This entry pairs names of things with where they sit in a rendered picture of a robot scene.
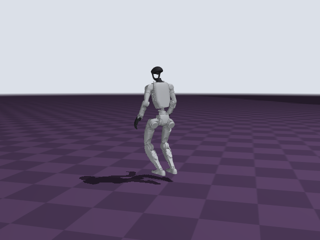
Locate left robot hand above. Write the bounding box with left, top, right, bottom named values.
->
left=134, top=117, right=142, bottom=129

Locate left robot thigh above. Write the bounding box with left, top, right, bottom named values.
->
left=144, top=118, right=160, bottom=151

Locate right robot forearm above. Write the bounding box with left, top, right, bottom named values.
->
left=166, top=104, right=176, bottom=115

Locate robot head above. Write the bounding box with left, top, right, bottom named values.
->
left=151, top=66, right=163, bottom=83

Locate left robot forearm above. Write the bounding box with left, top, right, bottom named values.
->
left=137, top=100, right=147, bottom=119

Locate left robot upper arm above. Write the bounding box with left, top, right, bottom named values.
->
left=143, top=84, right=154, bottom=107

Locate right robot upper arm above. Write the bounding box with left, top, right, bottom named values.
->
left=168, top=83, right=177, bottom=106

